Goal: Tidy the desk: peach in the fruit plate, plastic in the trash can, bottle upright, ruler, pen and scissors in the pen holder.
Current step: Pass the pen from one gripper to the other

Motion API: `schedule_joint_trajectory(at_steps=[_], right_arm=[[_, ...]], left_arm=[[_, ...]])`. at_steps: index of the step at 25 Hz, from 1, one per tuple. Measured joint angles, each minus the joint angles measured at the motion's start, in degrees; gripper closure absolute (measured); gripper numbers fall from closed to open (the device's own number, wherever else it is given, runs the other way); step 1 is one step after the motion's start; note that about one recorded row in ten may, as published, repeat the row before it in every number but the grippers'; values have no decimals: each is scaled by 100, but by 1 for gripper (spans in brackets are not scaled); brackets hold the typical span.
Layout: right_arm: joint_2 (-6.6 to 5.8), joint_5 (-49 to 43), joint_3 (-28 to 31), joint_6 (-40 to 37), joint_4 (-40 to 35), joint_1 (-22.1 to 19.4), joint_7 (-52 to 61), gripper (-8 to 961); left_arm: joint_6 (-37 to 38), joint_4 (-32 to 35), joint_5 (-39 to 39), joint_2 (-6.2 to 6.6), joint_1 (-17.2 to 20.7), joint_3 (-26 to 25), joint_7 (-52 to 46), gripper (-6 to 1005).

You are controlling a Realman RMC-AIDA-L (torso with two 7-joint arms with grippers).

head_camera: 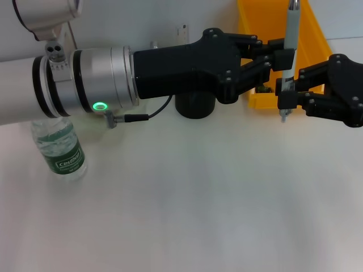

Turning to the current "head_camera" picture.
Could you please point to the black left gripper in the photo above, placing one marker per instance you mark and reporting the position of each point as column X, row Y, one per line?
column 187, row 68

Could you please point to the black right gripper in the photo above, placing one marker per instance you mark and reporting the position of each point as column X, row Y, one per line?
column 340, row 85

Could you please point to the green plastic wrapper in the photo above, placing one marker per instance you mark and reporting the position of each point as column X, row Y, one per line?
column 262, row 89

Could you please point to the grey ballpoint pen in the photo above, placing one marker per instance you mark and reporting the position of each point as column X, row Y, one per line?
column 290, row 37

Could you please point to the clear plastic ruler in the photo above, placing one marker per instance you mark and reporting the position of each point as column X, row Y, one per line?
column 183, row 34

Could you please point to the clear green-label water bottle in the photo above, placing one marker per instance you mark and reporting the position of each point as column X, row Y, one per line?
column 62, row 153

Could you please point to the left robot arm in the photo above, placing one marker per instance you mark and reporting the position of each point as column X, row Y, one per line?
column 56, row 85

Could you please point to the black mesh pen cup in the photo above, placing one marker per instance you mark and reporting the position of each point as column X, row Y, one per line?
column 195, row 106

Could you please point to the yellow plastic bin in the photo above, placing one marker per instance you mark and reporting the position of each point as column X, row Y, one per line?
column 312, row 34

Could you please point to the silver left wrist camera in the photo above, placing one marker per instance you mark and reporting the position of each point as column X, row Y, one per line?
column 42, row 17

